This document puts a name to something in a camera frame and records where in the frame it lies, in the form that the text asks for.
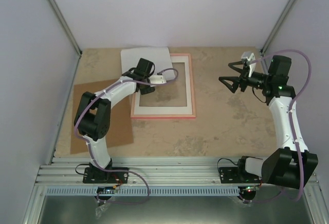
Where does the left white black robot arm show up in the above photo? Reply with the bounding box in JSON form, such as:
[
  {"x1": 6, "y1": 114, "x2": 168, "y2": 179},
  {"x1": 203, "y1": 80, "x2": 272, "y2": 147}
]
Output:
[{"x1": 74, "y1": 58, "x2": 155, "y2": 184}]

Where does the aluminium rail base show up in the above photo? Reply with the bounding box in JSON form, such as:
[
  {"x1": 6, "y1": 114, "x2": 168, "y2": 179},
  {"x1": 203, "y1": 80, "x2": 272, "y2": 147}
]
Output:
[{"x1": 22, "y1": 51, "x2": 327, "y2": 224}]

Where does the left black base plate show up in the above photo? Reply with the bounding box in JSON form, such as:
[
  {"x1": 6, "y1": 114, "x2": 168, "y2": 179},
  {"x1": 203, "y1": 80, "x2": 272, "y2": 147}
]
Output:
[{"x1": 75, "y1": 163, "x2": 129, "y2": 184}]

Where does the brown cardboard backing board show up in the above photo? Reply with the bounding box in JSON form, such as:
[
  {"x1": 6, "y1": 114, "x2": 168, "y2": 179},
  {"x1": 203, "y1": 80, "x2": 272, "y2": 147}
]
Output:
[{"x1": 70, "y1": 79, "x2": 134, "y2": 154}]

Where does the sunset landscape photo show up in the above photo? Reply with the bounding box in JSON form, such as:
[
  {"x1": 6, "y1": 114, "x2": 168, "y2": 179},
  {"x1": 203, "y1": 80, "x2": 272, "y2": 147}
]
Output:
[{"x1": 120, "y1": 47, "x2": 175, "y2": 83}]

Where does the white mat board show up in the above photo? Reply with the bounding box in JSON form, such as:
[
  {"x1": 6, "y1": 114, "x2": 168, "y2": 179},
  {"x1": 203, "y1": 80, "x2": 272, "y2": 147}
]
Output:
[{"x1": 133, "y1": 55, "x2": 193, "y2": 116}]

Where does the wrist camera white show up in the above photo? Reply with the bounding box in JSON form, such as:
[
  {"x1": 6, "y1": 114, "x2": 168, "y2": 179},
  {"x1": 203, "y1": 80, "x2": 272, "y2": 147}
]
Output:
[
  {"x1": 149, "y1": 74, "x2": 167, "y2": 86},
  {"x1": 241, "y1": 51, "x2": 256, "y2": 78}
]

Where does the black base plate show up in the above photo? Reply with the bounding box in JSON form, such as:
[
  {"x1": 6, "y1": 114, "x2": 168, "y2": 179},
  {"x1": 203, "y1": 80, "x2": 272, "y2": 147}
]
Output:
[
  {"x1": 217, "y1": 157, "x2": 261, "y2": 184},
  {"x1": 75, "y1": 163, "x2": 129, "y2": 184}
]

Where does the pink wooden picture frame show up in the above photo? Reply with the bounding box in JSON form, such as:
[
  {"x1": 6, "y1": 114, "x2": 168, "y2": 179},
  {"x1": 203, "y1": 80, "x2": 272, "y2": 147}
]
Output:
[{"x1": 130, "y1": 53, "x2": 196, "y2": 120}]

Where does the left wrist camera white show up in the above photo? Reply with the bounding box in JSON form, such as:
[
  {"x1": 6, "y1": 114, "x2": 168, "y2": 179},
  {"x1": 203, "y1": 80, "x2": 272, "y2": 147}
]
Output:
[{"x1": 149, "y1": 74, "x2": 167, "y2": 86}]

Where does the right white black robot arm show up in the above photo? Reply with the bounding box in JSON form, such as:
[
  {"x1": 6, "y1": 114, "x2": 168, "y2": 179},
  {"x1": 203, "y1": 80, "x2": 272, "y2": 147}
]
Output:
[{"x1": 219, "y1": 52, "x2": 318, "y2": 189}]

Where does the grey slotted cable duct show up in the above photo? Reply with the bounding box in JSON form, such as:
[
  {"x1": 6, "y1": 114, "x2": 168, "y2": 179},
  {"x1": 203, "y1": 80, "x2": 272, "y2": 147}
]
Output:
[{"x1": 45, "y1": 186, "x2": 240, "y2": 197}]

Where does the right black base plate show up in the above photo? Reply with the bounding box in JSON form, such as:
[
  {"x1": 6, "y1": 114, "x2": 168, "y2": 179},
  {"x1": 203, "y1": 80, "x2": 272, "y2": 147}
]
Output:
[{"x1": 217, "y1": 157, "x2": 261, "y2": 184}]

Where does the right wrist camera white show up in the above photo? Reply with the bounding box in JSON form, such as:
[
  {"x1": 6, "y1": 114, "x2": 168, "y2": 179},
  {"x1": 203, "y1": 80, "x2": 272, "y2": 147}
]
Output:
[{"x1": 241, "y1": 51, "x2": 256, "y2": 78}]

